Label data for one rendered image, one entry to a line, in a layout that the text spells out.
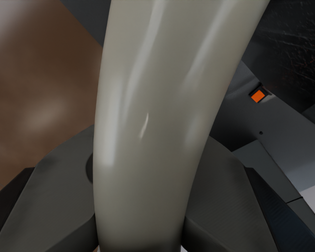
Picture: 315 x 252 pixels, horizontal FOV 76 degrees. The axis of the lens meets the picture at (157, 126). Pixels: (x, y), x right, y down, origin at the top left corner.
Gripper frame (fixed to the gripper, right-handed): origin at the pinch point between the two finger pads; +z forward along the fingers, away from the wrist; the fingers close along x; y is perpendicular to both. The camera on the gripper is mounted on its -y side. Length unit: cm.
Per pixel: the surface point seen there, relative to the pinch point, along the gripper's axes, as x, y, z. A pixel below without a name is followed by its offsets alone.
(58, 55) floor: -42, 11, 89
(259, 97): 55, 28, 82
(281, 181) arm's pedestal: 58, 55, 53
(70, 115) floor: -42, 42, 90
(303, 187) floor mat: 101, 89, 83
